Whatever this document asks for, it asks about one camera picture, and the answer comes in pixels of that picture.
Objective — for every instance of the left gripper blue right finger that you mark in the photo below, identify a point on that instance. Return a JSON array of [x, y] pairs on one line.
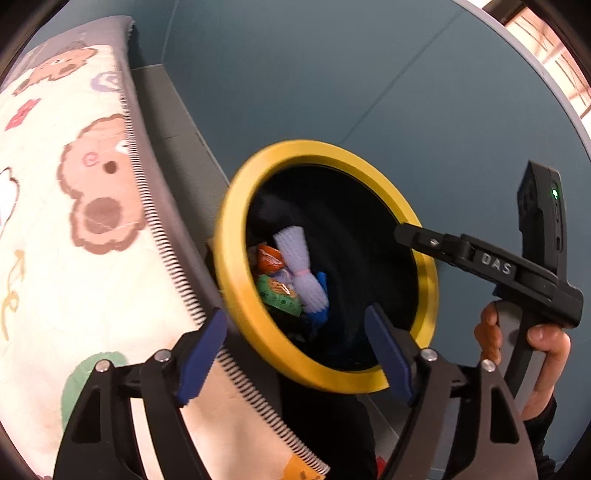
[[393, 348]]

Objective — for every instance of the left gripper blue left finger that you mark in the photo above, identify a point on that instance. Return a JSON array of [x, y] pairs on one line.
[[195, 353]]

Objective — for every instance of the green snack wrapper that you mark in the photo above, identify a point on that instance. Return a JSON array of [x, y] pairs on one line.
[[278, 295]]

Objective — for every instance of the orange foil snack wrapper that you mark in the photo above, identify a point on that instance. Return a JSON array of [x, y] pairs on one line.
[[269, 260]]

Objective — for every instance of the purple foam net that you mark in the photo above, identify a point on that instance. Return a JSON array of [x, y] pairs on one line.
[[294, 249]]

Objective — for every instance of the yellow rimmed black trash bin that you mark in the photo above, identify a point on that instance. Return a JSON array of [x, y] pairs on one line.
[[349, 211]]

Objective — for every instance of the person right hand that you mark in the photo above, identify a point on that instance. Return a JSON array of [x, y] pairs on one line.
[[550, 339]]

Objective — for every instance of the cartoon bear quilted blanket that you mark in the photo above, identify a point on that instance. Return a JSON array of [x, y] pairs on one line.
[[87, 270]]

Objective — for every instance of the window with dark frame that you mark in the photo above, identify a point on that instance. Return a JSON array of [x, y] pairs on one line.
[[530, 81]]

